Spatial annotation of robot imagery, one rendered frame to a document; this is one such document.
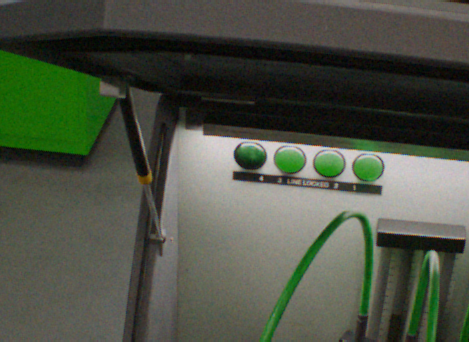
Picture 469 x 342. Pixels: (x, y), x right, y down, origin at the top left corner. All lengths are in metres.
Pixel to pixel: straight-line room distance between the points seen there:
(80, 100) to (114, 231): 0.53
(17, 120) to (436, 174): 2.74
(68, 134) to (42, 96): 0.19
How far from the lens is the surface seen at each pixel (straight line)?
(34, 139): 4.21
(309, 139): 1.59
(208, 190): 1.69
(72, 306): 3.54
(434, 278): 1.42
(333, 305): 1.79
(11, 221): 3.97
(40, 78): 4.06
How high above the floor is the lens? 2.22
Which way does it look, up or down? 31 degrees down
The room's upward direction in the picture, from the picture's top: 2 degrees clockwise
